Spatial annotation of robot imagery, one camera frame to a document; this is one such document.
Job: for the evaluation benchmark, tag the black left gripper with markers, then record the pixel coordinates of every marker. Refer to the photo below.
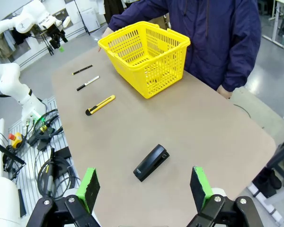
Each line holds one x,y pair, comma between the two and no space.
54,34

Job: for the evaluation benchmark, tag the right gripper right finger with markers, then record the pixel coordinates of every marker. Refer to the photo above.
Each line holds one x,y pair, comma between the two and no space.
198,189

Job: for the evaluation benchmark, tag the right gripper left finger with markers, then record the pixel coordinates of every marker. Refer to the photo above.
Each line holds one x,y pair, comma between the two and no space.
90,189

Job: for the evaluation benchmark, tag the thin black pen yellow tip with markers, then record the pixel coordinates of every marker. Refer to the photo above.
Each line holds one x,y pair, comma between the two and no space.
82,69

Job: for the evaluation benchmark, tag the white marker black cap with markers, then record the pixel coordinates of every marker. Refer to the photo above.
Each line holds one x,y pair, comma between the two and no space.
81,87

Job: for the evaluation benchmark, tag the black stapler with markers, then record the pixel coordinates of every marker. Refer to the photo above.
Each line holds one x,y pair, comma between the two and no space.
149,163

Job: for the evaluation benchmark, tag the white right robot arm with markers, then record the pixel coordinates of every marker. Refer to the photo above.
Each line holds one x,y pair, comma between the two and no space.
2,203

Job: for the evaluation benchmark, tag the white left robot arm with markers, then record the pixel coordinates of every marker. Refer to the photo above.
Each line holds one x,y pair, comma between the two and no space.
26,21

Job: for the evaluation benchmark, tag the yellow plastic shopping basket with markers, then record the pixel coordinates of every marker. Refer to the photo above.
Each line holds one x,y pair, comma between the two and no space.
123,63

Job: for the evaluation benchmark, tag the person in navy jacket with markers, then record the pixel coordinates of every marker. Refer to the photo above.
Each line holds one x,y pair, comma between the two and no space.
215,35

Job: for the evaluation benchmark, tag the person's right hand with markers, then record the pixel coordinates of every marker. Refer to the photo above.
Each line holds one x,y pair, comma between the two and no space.
105,35

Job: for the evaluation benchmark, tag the person's left hand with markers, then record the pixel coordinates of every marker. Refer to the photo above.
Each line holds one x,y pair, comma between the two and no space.
224,92

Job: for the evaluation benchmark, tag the white floor cabinet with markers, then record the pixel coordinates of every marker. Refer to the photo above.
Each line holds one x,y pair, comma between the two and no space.
90,16

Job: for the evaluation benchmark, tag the dark shoes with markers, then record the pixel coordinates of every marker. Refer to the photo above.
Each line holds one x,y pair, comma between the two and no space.
267,184

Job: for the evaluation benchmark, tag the yellow utility knife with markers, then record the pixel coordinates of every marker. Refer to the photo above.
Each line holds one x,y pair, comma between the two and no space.
88,112

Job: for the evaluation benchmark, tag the black metal bar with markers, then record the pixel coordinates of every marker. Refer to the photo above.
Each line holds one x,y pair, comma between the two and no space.
9,153

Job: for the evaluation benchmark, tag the yellow emergency stop button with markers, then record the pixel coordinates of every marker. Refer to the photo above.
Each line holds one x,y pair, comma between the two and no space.
16,139

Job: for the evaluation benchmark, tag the black chair frame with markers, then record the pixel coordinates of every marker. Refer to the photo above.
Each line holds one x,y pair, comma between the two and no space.
281,153

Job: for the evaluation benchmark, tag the white desk frame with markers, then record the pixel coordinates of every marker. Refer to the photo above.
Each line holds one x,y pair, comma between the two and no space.
274,23

